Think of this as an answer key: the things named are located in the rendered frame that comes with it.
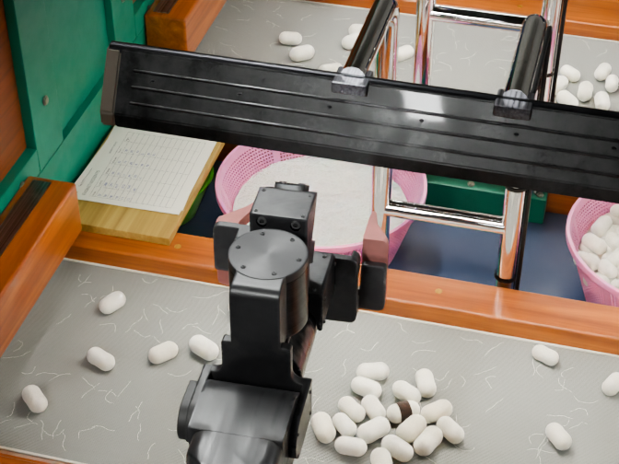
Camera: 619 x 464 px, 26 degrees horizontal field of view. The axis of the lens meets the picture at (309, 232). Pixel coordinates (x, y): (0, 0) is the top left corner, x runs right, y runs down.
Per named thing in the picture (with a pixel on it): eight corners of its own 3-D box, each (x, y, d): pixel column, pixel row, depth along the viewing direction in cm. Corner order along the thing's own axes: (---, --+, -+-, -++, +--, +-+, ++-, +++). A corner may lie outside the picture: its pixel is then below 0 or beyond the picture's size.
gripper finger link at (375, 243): (317, 178, 112) (294, 246, 105) (402, 188, 111) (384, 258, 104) (317, 241, 117) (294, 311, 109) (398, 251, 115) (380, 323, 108)
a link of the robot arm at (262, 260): (214, 221, 97) (167, 330, 88) (330, 236, 96) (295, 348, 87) (219, 338, 104) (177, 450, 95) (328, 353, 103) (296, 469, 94)
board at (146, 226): (169, 246, 159) (169, 238, 158) (52, 226, 162) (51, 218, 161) (250, 98, 184) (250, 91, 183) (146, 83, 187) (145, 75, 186)
